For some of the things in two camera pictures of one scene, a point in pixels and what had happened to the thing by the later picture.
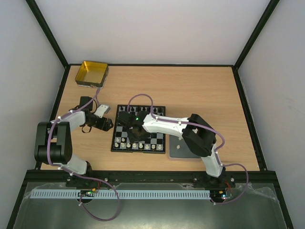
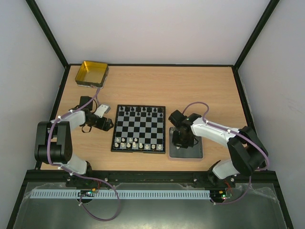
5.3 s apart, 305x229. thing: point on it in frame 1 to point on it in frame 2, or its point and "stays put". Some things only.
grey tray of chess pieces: (179, 150) stays put
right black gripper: (127, 118) to (180, 139)
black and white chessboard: (121, 141) stays put
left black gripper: (105, 128) stays put
